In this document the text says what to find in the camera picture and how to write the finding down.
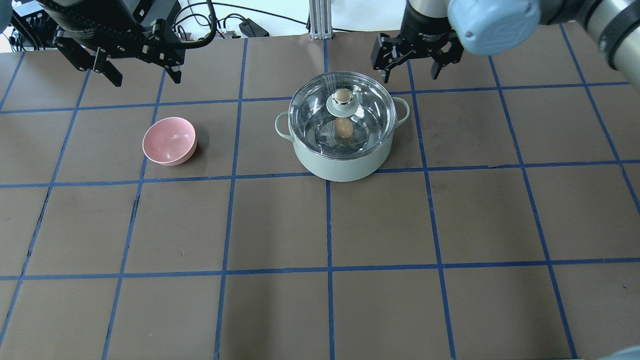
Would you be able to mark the small black power brick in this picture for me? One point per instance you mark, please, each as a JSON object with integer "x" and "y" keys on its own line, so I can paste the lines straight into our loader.
{"x": 251, "y": 29}

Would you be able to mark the pink bowl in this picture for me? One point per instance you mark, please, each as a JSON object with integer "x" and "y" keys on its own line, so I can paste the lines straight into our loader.
{"x": 170, "y": 141}

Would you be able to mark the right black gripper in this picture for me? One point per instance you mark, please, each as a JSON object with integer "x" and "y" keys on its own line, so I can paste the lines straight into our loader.
{"x": 424, "y": 27}

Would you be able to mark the glass pot lid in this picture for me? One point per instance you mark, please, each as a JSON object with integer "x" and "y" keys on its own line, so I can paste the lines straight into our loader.
{"x": 358, "y": 97}

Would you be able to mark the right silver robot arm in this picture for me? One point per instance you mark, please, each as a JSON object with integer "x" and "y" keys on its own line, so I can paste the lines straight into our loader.
{"x": 490, "y": 27}

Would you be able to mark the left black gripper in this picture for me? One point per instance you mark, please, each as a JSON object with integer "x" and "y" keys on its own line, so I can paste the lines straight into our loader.
{"x": 100, "y": 20}

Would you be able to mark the pale green electric pot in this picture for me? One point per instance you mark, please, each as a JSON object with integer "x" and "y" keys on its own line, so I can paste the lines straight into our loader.
{"x": 340, "y": 170}

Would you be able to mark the beige egg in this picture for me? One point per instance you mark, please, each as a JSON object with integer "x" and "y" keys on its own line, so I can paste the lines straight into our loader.
{"x": 343, "y": 127}

